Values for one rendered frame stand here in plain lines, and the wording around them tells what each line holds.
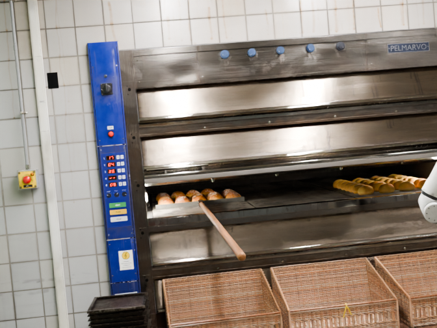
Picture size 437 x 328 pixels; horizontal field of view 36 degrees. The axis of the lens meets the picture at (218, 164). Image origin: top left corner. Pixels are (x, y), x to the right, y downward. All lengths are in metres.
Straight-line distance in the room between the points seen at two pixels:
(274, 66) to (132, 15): 0.82
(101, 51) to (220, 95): 0.68
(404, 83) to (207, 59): 1.12
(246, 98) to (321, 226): 0.83
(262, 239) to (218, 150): 0.55
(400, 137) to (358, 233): 0.59
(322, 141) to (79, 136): 1.33
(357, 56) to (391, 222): 0.96
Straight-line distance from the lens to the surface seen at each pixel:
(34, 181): 3.64
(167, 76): 3.69
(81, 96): 3.68
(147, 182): 3.52
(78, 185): 3.69
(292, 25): 3.80
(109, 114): 3.64
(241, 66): 3.73
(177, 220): 3.69
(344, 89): 3.84
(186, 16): 3.72
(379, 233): 3.92
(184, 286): 3.72
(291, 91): 3.76
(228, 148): 3.69
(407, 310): 3.56
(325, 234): 3.83
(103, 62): 3.66
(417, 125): 3.98
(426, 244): 4.04
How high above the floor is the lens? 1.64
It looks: 3 degrees down
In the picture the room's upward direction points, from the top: 5 degrees counter-clockwise
